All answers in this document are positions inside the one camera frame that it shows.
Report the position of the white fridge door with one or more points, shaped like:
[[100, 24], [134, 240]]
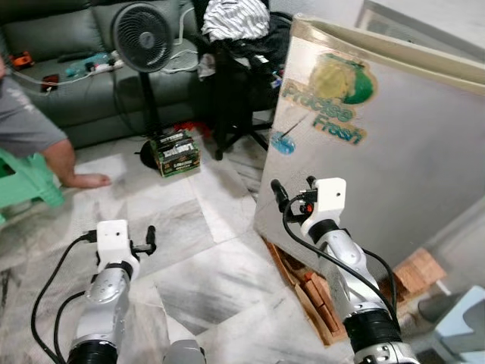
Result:
[[394, 167]]

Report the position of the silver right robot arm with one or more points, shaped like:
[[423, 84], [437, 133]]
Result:
[[341, 258]]

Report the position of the green black carton box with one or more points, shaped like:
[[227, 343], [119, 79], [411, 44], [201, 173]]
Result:
[[176, 155]]

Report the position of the black folding stand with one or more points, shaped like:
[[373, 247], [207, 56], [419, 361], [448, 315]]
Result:
[[231, 98]]

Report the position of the grey left robot leg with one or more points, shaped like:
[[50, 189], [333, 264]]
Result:
[[183, 353]]

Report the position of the person in grey shorts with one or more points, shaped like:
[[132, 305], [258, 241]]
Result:
[[61, 155]]

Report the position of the green plastic stool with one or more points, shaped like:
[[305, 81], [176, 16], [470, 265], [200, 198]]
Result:
[[30, 182]]

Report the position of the brown wooden pallet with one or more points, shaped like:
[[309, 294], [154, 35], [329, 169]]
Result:
[[420, 273]]

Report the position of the light blue plastic stool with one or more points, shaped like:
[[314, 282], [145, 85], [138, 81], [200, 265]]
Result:
[[462, 326]]

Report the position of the dark green sofa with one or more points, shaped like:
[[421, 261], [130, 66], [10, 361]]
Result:
[[83, 98]]

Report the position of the white power strip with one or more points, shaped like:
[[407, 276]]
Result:
[[106, 66]]

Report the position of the black white striped cloth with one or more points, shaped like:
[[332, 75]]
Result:
[[235, 19]]

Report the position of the small red black tool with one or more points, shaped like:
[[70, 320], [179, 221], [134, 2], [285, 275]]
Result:
[[50, 82]]

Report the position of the black standing fan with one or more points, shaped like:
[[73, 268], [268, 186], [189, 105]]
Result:
[[142, 36]]

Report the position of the orange black tool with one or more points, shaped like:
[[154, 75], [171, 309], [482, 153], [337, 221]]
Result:
[[21, 59]]

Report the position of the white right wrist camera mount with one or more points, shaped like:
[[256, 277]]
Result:
[[327, 196]]

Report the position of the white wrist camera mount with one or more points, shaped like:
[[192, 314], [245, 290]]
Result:
[[327, 196], [114, 236]]

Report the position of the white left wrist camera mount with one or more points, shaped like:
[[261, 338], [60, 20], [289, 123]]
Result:
[[114, 236]]

